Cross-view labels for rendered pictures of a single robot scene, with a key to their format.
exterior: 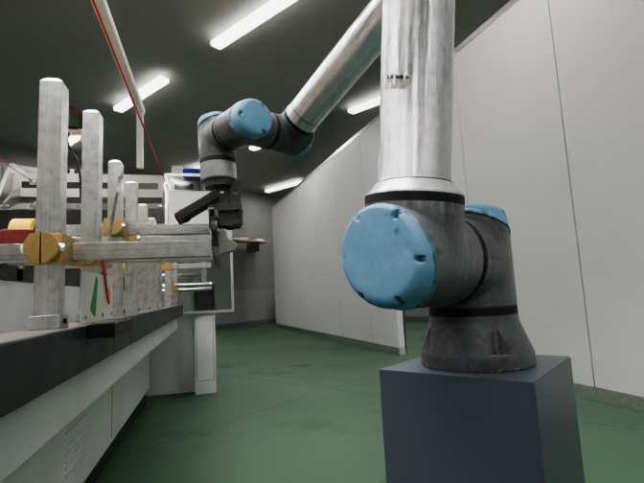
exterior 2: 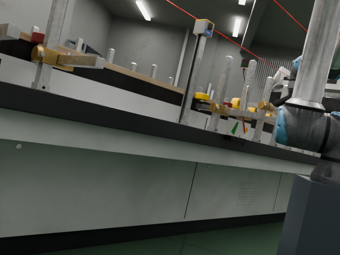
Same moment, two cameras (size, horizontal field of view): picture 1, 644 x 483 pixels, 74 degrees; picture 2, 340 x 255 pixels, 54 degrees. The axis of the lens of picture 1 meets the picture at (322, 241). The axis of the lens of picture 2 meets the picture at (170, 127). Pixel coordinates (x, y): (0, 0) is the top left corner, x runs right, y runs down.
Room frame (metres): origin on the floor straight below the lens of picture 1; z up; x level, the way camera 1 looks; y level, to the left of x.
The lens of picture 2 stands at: (-0.47, -1.00, 0.68)
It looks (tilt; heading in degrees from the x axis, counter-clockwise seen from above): 0 degrees down; 58
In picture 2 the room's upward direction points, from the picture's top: 13 degrees clockwise
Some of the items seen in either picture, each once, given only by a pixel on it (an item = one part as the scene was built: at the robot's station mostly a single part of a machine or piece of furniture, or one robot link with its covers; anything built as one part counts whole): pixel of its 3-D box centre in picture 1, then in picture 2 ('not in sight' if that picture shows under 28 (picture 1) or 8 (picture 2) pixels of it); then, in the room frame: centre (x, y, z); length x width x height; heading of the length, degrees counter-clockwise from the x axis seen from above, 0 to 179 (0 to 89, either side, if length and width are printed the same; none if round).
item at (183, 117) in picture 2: not in sight; (191, 79); (0.46, 0.39, 0.93); 0.05 x 0.05 x 0.45; 15
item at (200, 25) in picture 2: not in sight; (203, 29); (0.46, 0.39, 1.18); 0.07 x 0.07 x 0.08; 15
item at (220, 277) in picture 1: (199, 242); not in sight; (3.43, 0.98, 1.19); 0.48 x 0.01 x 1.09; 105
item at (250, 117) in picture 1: (245, 126); (304, 66); (0.99, 0.17, 1.14); 0.12 x 0.12 x 0.09; 44
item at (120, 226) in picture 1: (117, 229); (265, 106); (1.22, 0.58, 0.95); 0.14 x 0.06 x 0.05; 15
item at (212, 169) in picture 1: (218, 174); (296, 87); (1.07, 0.25, 1.05); 0.10 x 0.09 x 0.05; 14
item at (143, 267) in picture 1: (143, 264); not in sight; (1.68, 0.70, 0.88); 0.04 x 0.04 x 0.48; 15
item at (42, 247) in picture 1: (55, 251); (219, 109); (0.73, 0.46, 0.83); 0.14 x 0.06 x 0.05; 15
